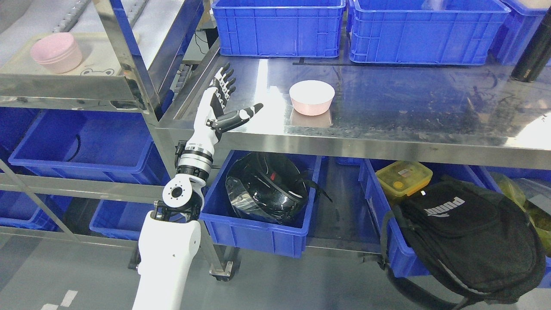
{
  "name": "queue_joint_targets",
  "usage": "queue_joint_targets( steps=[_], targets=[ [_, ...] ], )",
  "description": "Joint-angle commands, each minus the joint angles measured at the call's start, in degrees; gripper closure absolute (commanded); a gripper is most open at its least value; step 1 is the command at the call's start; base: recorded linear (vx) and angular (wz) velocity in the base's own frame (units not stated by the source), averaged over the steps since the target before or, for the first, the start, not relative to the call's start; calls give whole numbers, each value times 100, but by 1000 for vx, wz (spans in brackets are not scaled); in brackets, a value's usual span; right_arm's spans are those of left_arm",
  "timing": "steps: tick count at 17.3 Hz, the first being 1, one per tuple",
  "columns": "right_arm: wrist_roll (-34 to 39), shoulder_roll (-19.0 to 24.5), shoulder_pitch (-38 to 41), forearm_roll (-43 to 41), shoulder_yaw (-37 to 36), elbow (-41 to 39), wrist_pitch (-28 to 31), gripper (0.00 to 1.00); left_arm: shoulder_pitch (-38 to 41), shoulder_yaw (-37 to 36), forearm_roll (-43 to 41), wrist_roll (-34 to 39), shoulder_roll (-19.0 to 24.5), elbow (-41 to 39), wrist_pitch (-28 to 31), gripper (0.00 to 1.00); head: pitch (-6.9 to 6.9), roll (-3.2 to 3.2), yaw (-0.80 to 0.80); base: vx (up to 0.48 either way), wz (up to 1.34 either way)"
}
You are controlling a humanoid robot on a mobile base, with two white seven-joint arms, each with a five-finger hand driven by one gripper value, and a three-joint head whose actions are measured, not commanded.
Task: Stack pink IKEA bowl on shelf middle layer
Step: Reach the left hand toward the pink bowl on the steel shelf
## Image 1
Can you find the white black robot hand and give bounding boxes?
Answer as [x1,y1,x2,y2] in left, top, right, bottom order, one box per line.
[186,62,263,154]

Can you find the pink bowl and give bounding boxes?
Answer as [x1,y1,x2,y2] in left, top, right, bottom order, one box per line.
[289,80,336,116]

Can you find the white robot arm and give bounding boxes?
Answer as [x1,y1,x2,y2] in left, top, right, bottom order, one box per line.
[133,140,214,310]

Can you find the black helmet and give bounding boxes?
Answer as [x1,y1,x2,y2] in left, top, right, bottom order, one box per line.
[225,152,332,226]

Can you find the blue crate with helmet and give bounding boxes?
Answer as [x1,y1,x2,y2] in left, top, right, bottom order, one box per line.
[199,150,322,258]

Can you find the cream bear tray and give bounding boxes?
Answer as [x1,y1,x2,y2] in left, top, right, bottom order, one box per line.
[1,32,122,76]

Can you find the blue crate in rack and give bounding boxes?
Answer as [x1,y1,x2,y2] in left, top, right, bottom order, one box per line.
[8,109,169,185]

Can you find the blue crate top left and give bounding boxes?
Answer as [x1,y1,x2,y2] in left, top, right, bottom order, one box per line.
[212,0,346,58]

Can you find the stacked pink bowls on tray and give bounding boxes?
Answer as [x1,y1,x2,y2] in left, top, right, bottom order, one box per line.
[30,33,84,73]

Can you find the yellow lunch box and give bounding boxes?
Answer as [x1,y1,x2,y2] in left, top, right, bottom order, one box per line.
[375,161,433,199]

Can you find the blue crate under backpack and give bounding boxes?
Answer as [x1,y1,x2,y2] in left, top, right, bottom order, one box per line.
[352,158,550,277]

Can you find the blue crate top right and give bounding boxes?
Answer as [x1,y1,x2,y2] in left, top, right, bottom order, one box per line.
[347,0,511,65]

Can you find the steel table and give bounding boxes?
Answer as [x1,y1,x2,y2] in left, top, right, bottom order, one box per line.
[159,48,550,170]

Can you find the black backpack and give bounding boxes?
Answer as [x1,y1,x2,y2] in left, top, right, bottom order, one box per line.
[378,178,546,310]

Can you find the black bottle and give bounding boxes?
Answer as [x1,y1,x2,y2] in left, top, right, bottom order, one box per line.
[511,9,551,83]

